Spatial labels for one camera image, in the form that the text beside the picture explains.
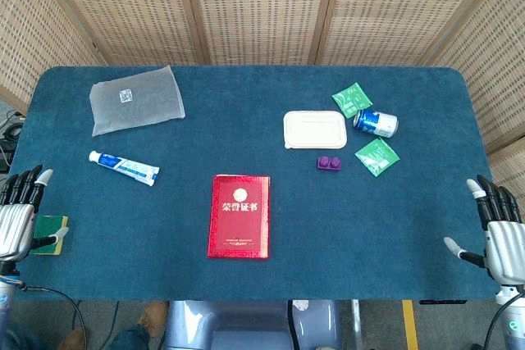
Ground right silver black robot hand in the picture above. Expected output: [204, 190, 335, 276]
[443, 175, 525, 285]

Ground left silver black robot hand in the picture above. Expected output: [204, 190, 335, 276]
[0, 164, 70, 261]

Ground blue and white toothpaste tube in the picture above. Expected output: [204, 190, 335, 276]
[89, 150, 161, 187]

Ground silver blue robot base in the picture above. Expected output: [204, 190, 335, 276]
[162, 299, 342, 350]

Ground green and yellow sponge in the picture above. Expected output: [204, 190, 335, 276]
[30, 215, 70, 256]

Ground brown shoe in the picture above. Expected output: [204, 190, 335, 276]
[137, 301, 169, 339]
[56, 327, 87, 350]

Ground green sachet with leaf print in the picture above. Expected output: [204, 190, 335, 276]
[354, 137, 401, 178]

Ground blue and white drink can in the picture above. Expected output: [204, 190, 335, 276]
[353, 109, 399, 139]

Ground translucent grey plastic pouch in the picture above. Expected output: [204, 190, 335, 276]
[89, 65, 186, 137]

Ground purple toy brick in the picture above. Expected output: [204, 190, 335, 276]
[316, 155, 343, 172]

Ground green sachet with white print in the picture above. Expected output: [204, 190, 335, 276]
[331, 82, 374, 118]

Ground white rectangular lunch box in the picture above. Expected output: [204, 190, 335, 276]
[282, 110, 349, 150]

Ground red certificate booklet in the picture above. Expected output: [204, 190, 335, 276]
[207, 174, 272, 261]

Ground blue table cloth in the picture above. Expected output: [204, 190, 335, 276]
[7, 65, 496, 302]

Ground woven bamboo folding screen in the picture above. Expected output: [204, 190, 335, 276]
[0, 0, 525, 199]

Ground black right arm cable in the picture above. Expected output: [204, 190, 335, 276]
[471, 292, 518, 350]

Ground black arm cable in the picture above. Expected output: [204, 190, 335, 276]
[7, 280, 89, 350]
[471, 292, 518, 350]

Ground black cables on floor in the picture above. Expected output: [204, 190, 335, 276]
[0, 108, 26, 173]

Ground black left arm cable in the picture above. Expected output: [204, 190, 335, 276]
[7, 280, 89, 350]

